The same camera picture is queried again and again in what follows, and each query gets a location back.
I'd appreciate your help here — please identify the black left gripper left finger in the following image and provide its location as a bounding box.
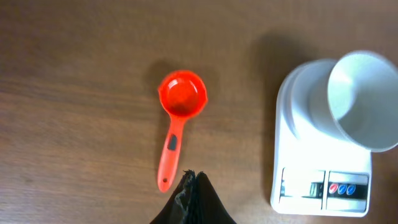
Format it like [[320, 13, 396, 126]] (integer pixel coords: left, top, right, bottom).
[[150, 170, 196, 224]]

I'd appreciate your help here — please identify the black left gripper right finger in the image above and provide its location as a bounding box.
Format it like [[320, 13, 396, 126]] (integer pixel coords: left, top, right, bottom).
[[196, 172, 236, 224]]

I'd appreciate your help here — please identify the red plastic measuring scoop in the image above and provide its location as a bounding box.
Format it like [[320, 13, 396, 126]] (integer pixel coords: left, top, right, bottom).
[[157, 70, 208, 193]]

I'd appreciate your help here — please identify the white digital kitchen scale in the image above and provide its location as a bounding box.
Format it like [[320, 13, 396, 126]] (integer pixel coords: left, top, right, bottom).
[[270, 59, 372, 217]]

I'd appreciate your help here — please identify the white round bowl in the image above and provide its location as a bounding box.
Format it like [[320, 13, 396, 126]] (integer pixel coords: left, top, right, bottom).
[[309, 50, 397, 152]]

